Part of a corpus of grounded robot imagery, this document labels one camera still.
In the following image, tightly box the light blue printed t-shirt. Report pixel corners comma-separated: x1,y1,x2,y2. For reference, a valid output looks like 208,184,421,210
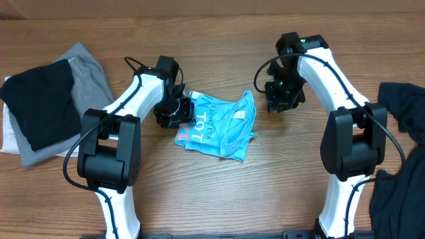
174,90,257,162

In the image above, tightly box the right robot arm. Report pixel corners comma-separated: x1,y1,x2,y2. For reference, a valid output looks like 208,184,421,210
264,32,387,238

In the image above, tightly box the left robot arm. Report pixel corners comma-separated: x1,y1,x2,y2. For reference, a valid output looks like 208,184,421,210
77,56,195,238

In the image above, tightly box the grey folded garment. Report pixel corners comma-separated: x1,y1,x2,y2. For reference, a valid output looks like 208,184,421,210
10,42,114,168

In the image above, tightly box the black folded garment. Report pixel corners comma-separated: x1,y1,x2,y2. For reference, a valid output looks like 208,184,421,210
1,59,81,151

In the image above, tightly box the black garment at right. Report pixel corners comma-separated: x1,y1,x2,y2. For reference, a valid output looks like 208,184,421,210
368,82,425,239

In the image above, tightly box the white folded garment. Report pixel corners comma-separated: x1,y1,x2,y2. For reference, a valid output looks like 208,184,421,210
0,76,80,158

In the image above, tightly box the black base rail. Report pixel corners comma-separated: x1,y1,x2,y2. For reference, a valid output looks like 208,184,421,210
141,230,319,239

